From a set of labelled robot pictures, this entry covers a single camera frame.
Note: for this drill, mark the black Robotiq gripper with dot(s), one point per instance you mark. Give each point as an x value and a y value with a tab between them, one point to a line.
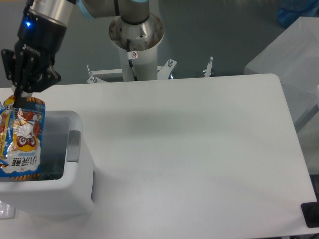
30	65

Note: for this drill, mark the white plastic trash can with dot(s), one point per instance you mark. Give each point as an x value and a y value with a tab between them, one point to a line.
67	172

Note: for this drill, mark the green can in trash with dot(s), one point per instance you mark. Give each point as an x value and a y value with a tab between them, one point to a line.
50	172

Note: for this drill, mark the blue snack wrapper bag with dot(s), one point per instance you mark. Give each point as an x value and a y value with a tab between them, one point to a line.
21	131

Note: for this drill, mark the blue object in corner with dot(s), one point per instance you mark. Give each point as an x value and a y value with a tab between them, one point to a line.
290	10

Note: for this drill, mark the clear plastic item bottom left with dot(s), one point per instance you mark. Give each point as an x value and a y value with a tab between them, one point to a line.
7	211

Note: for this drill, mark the black device at table edge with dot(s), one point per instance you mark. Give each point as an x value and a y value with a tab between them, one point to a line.
310	212

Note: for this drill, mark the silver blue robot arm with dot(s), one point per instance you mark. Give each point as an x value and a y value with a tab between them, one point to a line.
133	12

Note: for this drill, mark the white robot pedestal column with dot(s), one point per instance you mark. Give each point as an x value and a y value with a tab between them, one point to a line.
138	47

